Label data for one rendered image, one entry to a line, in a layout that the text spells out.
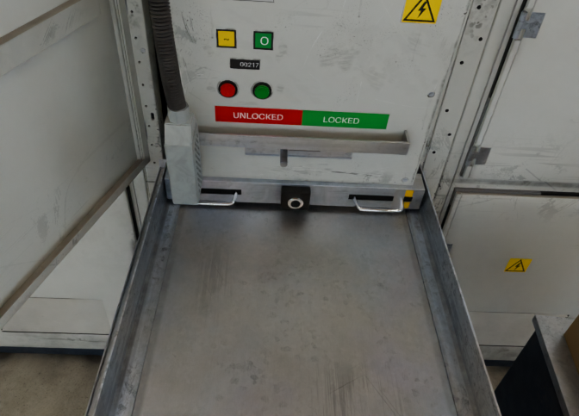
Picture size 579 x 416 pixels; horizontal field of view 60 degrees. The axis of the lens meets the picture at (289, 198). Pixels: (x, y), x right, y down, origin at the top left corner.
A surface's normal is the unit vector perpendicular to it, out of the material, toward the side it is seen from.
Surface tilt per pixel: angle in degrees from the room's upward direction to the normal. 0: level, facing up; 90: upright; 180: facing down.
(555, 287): 90
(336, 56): 93
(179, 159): 93
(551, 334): 0
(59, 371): 0
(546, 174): 90
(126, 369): 0
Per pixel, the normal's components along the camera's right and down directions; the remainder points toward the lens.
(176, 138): 0.03, 0.28
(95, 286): 0.00, 0.67
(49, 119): 0.95, 0.25
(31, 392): 0.06, -0.74
